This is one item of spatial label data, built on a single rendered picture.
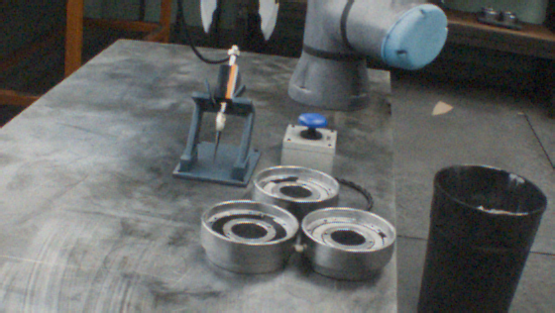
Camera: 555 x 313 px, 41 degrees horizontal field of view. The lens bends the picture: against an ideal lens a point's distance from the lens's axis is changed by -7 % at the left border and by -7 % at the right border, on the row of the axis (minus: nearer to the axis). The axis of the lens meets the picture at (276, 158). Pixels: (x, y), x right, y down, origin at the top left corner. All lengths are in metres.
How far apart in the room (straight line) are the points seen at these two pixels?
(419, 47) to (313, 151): 0.30
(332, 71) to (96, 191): 0.54
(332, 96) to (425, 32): 0.22
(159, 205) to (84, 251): 0.15
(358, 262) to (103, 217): 0.31
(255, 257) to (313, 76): 0.62
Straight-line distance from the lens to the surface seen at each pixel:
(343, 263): 0.84
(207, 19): 1.07
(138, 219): 0.94
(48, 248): 0.88
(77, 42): 2.93
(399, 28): 1.25
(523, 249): 2.14
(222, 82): 1.07
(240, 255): 0.82
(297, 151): 1.09
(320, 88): 1.38
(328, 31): 1.36
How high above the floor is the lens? 1.22
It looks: 22 degrees down
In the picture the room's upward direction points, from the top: 6 degrees clockwise
